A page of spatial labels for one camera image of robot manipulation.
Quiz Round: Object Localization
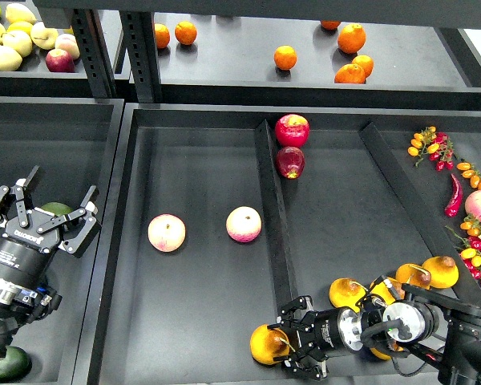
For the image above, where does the dark red apple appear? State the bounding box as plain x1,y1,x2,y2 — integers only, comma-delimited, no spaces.
275,146,305,180

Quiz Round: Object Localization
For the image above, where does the left black tray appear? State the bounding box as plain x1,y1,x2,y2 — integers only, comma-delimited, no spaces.
0,97,123,384

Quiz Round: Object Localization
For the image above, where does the pale yellow pear top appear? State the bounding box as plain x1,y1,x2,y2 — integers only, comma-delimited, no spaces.
5,3,37,24

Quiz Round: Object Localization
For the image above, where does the cherry tomato bunch top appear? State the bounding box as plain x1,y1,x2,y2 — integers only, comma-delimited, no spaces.
407,126,455,172

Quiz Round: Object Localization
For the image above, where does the dark green avocado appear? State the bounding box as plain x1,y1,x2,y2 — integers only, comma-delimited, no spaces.
40,271,49,286

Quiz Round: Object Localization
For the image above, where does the yellow pear with stem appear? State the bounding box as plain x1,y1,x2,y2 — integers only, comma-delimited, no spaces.
249,324,293,366

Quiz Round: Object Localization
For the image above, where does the pink apple right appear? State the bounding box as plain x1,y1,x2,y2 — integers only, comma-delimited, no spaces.
226,206,262,243

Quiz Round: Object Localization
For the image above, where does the cherry tomato bunch bottom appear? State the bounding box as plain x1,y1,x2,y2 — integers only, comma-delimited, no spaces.
447,214,481,286

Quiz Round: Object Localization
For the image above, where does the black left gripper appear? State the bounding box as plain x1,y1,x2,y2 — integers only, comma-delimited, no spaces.
0,165,101,297

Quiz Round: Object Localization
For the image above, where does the pale yellow pear front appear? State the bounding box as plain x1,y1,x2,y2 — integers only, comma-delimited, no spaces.
0,46,22,71

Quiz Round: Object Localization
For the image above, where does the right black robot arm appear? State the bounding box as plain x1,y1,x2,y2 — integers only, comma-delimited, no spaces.
270,276,481,384

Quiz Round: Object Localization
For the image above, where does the orange far left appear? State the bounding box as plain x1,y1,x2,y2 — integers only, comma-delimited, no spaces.
154,23,171,50

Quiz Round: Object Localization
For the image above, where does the yellow lemon on shelf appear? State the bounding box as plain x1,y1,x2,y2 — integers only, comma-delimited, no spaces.
7,21,33,34

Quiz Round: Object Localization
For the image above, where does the middle black tray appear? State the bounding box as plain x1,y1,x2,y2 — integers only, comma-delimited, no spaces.
95,103,481,384

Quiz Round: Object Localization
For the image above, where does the red chili pepper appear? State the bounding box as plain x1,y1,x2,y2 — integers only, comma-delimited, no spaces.
444,174,463,217

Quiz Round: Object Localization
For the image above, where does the red apple on shelf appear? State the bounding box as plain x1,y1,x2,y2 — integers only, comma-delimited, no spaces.
46,48,75,73

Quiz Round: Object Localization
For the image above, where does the orange cherry tomato bunch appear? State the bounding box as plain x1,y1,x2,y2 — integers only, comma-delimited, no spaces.
456,161,481,190

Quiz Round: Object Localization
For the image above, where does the pale peach on shelf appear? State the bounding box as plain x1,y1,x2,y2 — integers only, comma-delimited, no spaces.
55,34,80,61

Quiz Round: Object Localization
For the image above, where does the pink apple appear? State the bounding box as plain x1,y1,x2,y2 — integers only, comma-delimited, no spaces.
148,213,186,253
226,206,262,243

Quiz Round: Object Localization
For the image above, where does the yellow pear bottom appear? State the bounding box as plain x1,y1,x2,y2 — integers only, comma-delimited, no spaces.
370,347,392,361

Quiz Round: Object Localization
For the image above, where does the black tray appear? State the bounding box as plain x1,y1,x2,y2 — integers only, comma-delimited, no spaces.
95,103,481,384
0,97,123,384

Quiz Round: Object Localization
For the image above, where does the dark avocado bottom left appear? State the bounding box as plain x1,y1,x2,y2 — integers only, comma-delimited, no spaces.
0,346,32,383

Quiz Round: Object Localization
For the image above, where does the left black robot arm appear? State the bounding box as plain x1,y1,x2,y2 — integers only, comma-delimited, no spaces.
0,166,101,359

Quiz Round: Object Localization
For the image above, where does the pink apple left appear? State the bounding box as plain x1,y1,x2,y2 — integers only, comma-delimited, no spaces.
148,213,186,253

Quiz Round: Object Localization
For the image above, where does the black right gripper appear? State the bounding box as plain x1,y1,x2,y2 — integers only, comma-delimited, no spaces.
266,295,362,379

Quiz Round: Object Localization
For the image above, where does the yellow pear left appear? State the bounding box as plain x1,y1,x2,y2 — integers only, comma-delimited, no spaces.
329,278,367,312

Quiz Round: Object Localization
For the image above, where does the bright red apple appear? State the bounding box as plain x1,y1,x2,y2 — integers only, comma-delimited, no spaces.
275,114,310,148

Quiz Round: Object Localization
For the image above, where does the yellow pear far right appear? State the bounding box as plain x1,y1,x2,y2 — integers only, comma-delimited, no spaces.
422,256,459,289

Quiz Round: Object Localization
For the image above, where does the green avocado behind gripper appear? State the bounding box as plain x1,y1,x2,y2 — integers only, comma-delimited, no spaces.
40,201,74,217

